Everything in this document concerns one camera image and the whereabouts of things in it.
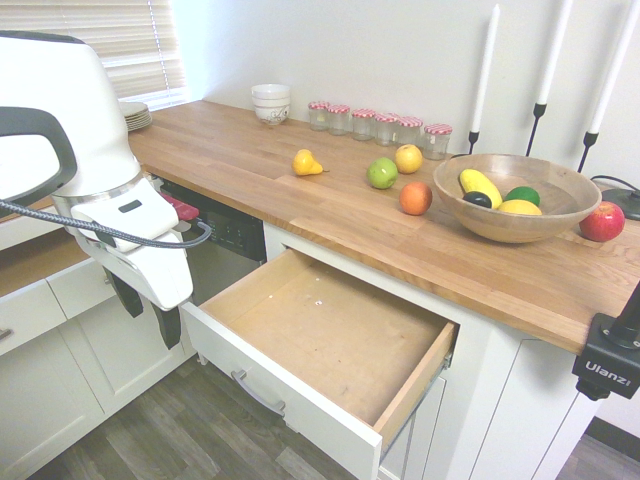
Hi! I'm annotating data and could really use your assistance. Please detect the yellow apple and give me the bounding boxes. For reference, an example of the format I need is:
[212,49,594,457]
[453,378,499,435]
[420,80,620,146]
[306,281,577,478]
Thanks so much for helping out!
[394,143,425,175]

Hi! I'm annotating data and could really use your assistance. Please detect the white bowl with pattern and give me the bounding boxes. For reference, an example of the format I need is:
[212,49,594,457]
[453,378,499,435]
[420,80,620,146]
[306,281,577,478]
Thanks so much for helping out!
[251,94,292,128]

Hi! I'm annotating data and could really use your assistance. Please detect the grey braided cable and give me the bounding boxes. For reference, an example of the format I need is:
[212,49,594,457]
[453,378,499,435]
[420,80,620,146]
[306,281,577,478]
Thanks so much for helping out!
[0,198,213,250]

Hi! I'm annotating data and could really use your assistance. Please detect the white taper candle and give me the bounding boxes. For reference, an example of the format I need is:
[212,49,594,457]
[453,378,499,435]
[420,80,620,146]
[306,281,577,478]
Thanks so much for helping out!
[535,0,575,106]
[587,0,640,135]
[471,3,502,134]

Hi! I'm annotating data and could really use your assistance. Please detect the glass jar with checked lid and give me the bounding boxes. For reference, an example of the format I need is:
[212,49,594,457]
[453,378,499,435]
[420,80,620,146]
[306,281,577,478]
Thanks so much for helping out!
[374,112,400,148]
[307,100,330,133]
[327,103,351,137]
[351,108,377,142]
[396,115,424,150]
[423,123,454,162]

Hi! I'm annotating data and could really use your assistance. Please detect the yellow lemon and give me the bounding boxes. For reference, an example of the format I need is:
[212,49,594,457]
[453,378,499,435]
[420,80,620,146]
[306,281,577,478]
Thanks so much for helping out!
[496,198,544,217]

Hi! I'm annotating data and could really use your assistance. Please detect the black Ulanzi camera clamp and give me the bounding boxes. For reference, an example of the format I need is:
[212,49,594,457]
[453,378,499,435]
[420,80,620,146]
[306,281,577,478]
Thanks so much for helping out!
[570,281,640,402]

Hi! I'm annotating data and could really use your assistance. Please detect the wooden fruit bowl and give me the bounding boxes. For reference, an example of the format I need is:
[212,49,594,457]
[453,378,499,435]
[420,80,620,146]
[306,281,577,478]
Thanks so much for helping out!
[431,153,604,245]

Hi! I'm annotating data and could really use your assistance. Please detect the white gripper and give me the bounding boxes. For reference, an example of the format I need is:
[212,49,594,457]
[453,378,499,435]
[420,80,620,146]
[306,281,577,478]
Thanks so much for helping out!
[51,174,196,351]

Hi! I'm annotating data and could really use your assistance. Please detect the red apple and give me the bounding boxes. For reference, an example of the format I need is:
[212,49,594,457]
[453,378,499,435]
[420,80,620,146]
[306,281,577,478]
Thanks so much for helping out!
[579,200,627,244]

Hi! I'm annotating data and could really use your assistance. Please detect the black avocado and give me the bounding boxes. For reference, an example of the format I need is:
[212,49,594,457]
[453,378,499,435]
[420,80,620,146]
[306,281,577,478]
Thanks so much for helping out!
[461,190,494,209]

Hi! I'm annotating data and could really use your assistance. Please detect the green apple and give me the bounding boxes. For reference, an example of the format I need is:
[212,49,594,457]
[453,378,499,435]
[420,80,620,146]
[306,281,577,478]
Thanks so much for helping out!
[366,157,400,191]

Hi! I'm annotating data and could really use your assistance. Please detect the plain white bowl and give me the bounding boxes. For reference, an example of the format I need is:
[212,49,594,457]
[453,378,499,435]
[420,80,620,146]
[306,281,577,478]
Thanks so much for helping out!
[250,83,292,101]

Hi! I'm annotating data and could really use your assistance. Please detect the white kitchen cabinet with wooden counter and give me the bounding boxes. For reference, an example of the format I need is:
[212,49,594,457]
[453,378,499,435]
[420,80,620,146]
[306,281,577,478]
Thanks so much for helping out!
[127,99,640,480]

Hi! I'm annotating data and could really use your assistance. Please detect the white window blinds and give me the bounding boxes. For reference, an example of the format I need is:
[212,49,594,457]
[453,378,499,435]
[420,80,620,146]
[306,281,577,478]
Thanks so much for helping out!
[0,0,188,110]

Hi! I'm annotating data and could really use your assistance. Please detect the yellow banana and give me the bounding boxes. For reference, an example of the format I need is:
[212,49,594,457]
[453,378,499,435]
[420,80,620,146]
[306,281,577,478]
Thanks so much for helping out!
[458,168,504,211]

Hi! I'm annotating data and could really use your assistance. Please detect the black lamp base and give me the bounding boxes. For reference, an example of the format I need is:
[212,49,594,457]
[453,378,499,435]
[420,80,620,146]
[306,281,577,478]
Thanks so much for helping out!
[591,174,640,223]

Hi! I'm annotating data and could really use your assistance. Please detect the stack of white plates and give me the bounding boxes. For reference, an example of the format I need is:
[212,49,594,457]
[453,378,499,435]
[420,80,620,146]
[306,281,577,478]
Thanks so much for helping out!
[116,101,153,133]

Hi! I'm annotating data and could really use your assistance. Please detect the white side cabinet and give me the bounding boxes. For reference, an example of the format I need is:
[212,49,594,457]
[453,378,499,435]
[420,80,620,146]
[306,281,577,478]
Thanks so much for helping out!
[0,197,202,474]

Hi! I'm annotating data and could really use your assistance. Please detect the green lime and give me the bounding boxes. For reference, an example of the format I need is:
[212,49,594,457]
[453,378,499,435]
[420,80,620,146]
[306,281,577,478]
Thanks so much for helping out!
[503,185,542,208]

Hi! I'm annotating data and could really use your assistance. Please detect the yellow pear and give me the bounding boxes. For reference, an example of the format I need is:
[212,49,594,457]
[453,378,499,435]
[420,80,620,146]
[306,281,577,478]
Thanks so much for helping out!
[291,148,331,178]

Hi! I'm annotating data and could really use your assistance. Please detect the white drawer with wooden inside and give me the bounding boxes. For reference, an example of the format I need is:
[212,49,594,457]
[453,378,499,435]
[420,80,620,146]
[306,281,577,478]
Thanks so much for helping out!
[181,248,460,470]

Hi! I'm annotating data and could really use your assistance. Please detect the orange fruit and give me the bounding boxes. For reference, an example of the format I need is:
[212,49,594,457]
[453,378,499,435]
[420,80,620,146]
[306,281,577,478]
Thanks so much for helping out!
[398,180,434,217]

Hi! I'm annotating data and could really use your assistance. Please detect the stainless steel dishwasher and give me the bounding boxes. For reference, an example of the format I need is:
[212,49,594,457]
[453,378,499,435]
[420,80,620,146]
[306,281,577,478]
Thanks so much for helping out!
[160,180,267,307]

